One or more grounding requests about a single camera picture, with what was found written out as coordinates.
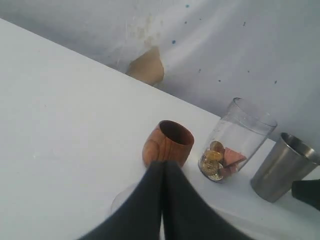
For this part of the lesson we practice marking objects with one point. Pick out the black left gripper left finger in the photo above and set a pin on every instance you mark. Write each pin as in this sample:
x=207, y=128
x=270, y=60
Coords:
x=139, y=217

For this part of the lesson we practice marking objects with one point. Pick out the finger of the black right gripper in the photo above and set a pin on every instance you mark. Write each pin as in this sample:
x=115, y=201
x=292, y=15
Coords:
x=307, y=191

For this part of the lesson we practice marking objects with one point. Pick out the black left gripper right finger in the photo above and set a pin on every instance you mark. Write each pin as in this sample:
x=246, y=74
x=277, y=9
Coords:
x=186, y=216

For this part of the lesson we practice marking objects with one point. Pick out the stainless steel cup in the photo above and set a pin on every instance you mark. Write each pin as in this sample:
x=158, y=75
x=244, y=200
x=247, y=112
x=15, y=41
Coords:
x=290, y=159

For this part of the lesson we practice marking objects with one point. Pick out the gold coins and brown blocks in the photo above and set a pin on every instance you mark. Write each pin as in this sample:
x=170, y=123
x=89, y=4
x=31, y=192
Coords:
x=218, y=162

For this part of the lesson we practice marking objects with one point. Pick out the brown wooden cup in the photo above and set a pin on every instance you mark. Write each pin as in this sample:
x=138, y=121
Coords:
x=169, y=141

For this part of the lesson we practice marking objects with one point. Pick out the clear plastic measuring tumbler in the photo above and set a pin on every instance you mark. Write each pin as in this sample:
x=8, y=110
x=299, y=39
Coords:
x=244, y=128

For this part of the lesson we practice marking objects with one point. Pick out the white backdrop sheet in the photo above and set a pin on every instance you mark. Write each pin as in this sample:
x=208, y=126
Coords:
x=264, y=51

